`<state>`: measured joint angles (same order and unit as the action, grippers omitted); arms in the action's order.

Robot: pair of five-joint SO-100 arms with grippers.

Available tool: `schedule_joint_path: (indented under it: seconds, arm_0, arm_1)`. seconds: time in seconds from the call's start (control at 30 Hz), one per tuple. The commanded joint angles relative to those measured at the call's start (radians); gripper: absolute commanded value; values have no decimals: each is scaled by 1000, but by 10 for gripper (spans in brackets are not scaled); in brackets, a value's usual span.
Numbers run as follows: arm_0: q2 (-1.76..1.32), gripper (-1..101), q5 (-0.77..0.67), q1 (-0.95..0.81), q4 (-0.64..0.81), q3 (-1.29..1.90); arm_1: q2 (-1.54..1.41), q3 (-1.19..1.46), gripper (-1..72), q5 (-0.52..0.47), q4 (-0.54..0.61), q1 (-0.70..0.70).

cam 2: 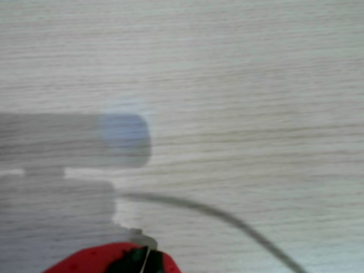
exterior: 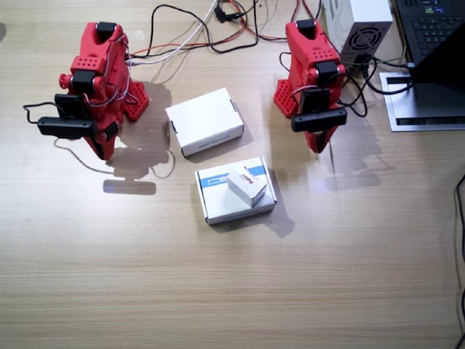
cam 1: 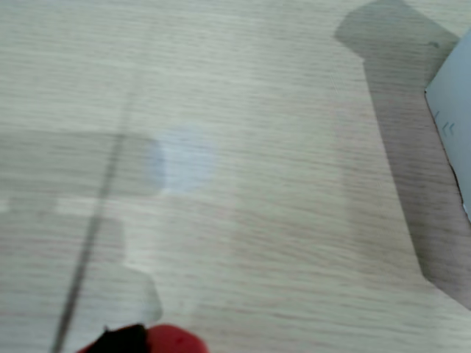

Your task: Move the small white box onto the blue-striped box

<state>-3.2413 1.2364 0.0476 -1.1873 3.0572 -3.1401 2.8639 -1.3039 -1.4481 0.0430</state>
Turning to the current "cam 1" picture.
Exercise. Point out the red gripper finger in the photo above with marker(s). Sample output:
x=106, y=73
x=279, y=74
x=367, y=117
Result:
x=176, y=340
x=121, y=340

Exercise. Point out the white box with blue stripe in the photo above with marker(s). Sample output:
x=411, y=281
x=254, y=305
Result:
x=456, y=110

